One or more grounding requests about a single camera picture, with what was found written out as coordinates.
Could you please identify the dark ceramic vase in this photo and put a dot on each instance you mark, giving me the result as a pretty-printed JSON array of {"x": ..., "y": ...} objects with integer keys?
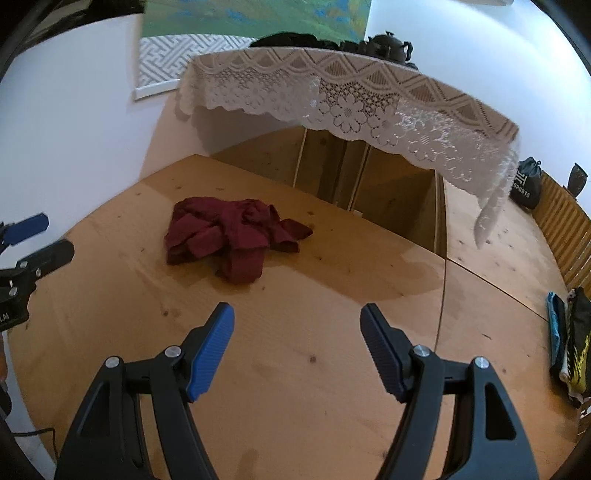
[{"x": 577, "y": 180}]

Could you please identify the black yellow folded shirt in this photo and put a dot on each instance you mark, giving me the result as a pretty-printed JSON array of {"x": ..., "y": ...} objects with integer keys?
[{"x": 575, "y": 370}]

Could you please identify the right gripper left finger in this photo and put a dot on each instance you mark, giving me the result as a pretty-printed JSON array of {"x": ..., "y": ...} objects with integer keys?
[{"x": 106, "y": 438}]

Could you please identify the dark red garment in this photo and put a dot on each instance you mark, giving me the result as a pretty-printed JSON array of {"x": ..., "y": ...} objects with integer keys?
[{"x": 237, "y": 232}]

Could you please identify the green landscape painting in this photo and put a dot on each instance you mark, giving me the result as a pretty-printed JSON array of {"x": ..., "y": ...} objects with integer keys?
[{"x": 334, "y": 20}]

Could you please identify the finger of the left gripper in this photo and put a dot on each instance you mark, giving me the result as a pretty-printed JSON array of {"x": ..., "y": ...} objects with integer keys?
[
  {"x": 12, "y": 234},
  {"x": 22, "y": 278}
]

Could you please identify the black teapot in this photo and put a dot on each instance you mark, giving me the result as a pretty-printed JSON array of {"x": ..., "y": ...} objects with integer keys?
[{"x": 388, "y": 47}]

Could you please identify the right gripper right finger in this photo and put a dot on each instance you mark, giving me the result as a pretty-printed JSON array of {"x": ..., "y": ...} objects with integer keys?
[{"x": 487, "y": 439}]

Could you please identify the blue folded garment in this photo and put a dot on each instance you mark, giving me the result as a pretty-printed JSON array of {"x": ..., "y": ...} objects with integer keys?
[{"x": 557, "y": 333}]

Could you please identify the white lace tablecloth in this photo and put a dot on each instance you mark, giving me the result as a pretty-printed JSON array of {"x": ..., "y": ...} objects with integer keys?
[{"x": 393, "y": 108}]

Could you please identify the black drawstring sports bag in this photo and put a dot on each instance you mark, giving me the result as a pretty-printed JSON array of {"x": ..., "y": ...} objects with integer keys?
[{"x": 527, "y": 186}]

